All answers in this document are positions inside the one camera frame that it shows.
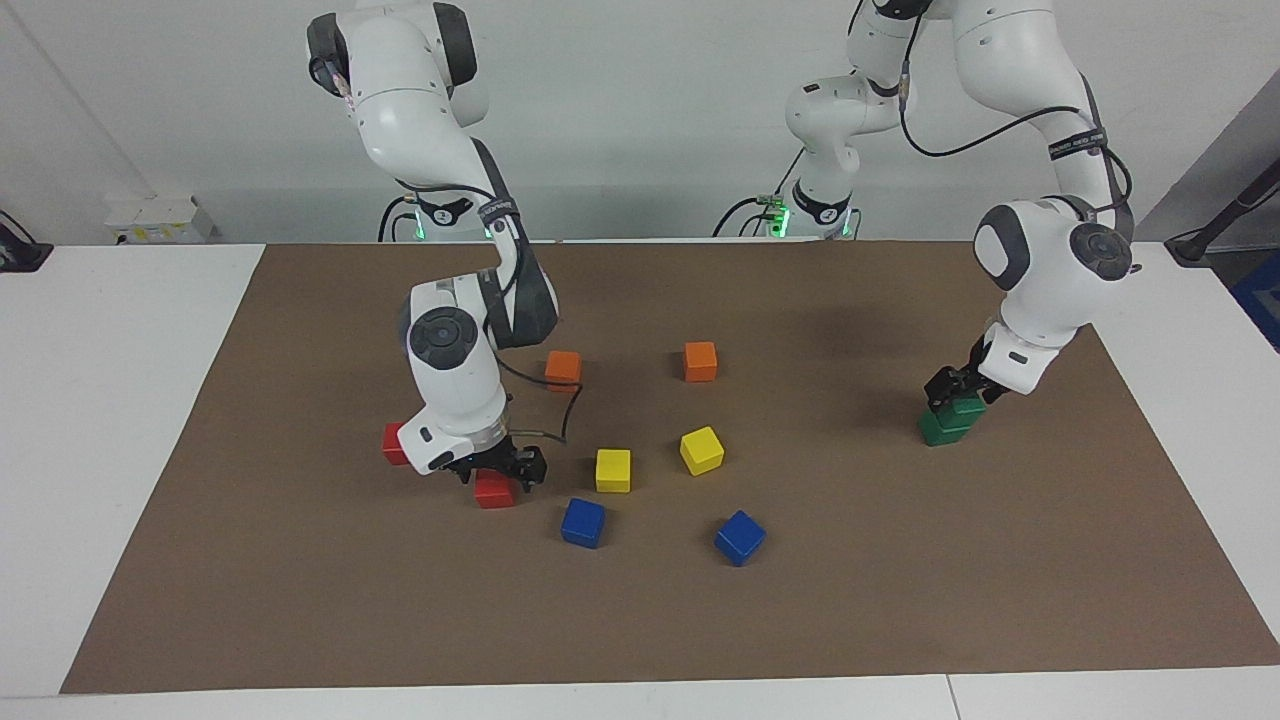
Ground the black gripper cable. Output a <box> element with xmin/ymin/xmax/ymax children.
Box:
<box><xmin>850</xmin><ymin>0</ymin><xmax>1136</xmax><ymax>236</ymax></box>
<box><xmin>310</xmin><ymin>55</ymin><xmax>585</xmax><ymax>443</ymax></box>

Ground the white power strip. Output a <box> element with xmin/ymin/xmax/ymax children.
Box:
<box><xmin>105</xmin><ymin>195</ymin><xmax>216</xmax><ymax>246</ymax></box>

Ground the black left arm base cable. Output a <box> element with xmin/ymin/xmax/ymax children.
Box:
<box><xmin>713</xmin><ymin>148</ymin><xmax>806</xmax><ymax>239</ymax></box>

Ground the black right arm base cable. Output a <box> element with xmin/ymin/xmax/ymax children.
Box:
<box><xmin>377</xmin><ymin>195</ymin><xmax>416</xmax><ymax>243</ymax></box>

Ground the brown paper table mat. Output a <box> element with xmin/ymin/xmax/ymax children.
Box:
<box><xmin>60</xmin><ymin>243</ymin><xmax>1280</xmax><ymax>694</ymax></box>

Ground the blue wooden cube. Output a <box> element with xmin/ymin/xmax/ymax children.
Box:
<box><xmin>714</xmin><ymin>510</ymin><xmax>767</xmax><ymax>568</ymax></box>
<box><xmin>560</xmin><ymin>497</ymin><xmax>607</xmax><ymax>549</ymax></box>

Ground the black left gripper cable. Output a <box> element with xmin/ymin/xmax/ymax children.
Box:
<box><xmin>850</xmin><ymin>0</ymin><xmax>1136</xmax><ymax>236</ymax></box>

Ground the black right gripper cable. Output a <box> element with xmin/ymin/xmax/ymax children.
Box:
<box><xmin>310</xmin><ymin>55</ymin><xmax>585</xmax><ymax>443</ymax></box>

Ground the black desk device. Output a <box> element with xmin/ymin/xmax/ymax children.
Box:
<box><xmin>0</xmin><ymin>210</ymin><xmax>53</xmax><ymax>273</ymax></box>

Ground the black stand pole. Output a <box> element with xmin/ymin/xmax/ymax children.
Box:
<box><xmin>1165</xmin><ymin>155</ymin><xmax>1280</xmax><ymax>267</ymax></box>

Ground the blue crate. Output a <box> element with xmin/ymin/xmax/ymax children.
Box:
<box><xmin>1233</xmin><ymin>250</ymin><xmax>1280</xmax><ymax>353</ymax></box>

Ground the black arm base cable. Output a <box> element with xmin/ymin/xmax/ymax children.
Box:
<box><xmin>377</xmin><ymin>195</ymin><xmax>416</xmax><ymax>243</ymax></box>
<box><xmin>713</xmin><ymin>148</ymin><xmax>806</xmax><ymax>239</ymax></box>

